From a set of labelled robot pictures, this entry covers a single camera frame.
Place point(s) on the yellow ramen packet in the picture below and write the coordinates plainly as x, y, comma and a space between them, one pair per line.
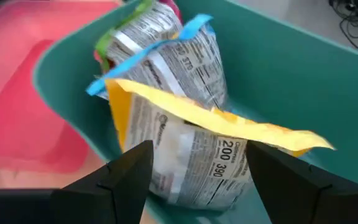
191, 155

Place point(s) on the blue edged ramen packet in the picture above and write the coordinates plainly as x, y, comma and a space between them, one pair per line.
191, 65

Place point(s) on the teal plastic bin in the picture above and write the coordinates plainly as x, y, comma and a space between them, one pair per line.
291, 77

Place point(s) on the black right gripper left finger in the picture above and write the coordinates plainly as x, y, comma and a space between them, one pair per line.
82, 199

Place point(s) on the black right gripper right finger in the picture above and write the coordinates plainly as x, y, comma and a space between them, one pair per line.
315, 196

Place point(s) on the green edged ramen packet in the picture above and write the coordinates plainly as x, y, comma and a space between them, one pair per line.
141, 28

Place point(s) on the pink plastic bin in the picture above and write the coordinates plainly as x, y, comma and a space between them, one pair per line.
20, 93

